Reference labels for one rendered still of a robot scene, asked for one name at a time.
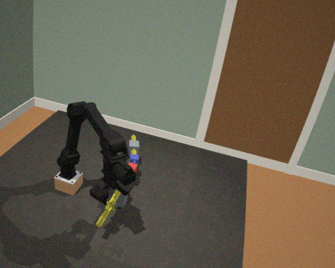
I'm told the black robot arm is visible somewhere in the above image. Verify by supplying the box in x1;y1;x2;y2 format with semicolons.
56;101;136;195

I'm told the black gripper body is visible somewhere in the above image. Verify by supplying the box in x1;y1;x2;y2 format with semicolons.
90;169;116;202

